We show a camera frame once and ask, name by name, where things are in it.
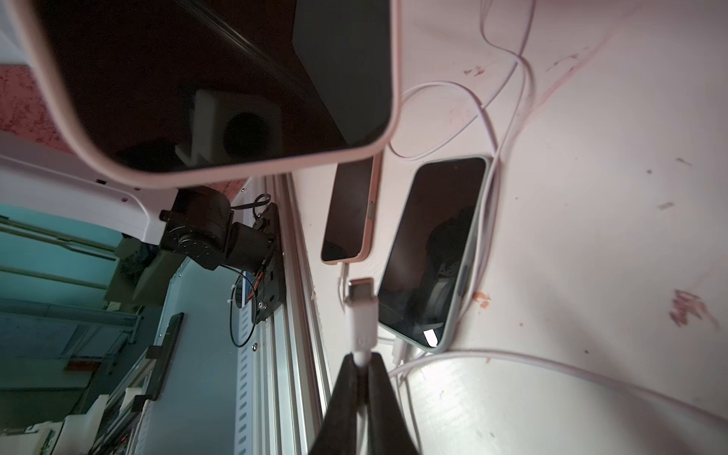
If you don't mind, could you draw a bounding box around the pink-cased phone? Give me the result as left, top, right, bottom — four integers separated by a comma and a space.
4, 1, 401, 189

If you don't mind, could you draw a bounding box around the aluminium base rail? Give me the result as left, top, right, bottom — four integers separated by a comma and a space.
234, 174, 330, 454

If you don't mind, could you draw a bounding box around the green-cased phone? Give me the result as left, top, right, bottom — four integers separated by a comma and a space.
377, 157, 490, 354

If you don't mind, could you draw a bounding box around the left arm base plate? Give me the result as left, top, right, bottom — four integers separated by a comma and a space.
252, 203, 287, 324

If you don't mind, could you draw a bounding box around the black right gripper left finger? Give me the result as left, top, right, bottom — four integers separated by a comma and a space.
309, 354, 363, 455

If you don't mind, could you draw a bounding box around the orange-cased phone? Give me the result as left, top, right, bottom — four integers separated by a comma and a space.
320, 153, 383, 265

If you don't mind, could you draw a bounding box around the white cable from yellow charger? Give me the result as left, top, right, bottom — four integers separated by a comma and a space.
389, 0, 538, 365

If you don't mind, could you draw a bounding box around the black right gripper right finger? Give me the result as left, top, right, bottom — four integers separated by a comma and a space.
364, 353, 419, 455

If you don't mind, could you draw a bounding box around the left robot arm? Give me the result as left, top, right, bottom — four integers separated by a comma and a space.
1, 133, 276, 273

